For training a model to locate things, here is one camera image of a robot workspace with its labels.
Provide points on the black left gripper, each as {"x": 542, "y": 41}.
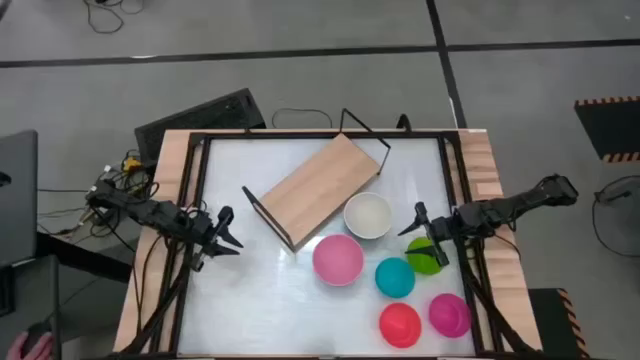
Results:
{"x": 197, "y": 230}

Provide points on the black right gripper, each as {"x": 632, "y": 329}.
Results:
{"x": 445, "y": 227}

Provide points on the small green bowl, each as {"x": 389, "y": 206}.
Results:
{"x": 422, "y": 267}

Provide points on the small cyan bowl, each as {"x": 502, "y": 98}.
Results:
{"x": 395, "y": 277}

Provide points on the large white bowl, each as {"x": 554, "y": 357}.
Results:
{"x": 367, "y": 215}

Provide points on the large pink bowl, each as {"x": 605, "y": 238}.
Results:
{"x": 338, "y": 260}

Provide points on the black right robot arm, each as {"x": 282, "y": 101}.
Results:
{"x": 505, "y": 205}

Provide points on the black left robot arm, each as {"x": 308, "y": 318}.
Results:
{"x": 135, "y": 210}

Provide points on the small magenta bowl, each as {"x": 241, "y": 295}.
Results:
{"x": 450, "y": 315}

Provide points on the small orange-red bowl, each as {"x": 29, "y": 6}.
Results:
{"x": 400, "y": 325}

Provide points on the small black clamp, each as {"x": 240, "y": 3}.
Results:
{"x": 403, "y": 122}

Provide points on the black keyboard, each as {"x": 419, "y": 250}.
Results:
{"x": 200, "y": 120}

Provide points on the black hazard-striped mat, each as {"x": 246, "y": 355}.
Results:
{"x": 550, "y": 325}
{"x": 610, "y": 127}

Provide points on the dark side desk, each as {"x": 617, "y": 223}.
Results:
{"x": 30, "y": 290}

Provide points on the grey monitor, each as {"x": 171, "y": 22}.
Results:
{"x": 17, "y": 200}

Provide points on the black computer mouse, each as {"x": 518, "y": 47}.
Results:
{"x": 37, "y": 332}

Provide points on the person's hand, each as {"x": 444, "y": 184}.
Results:
{"x": 17, "y": 350}

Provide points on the wooden shelf with black frame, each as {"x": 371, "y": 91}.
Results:
{"x": 320, "y": 187}

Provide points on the black metal table frame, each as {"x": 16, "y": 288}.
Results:
{"x": 275, "y": 135}

